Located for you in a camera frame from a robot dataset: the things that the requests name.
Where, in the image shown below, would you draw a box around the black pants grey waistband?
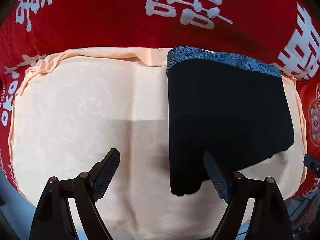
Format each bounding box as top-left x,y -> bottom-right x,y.
167,46 -> 294,197

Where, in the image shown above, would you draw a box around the peach cream cloth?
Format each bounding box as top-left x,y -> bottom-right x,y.
9,48 -> 307,239

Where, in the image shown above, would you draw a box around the red blanket white lettering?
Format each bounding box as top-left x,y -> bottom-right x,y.
0,0 -> 320,201

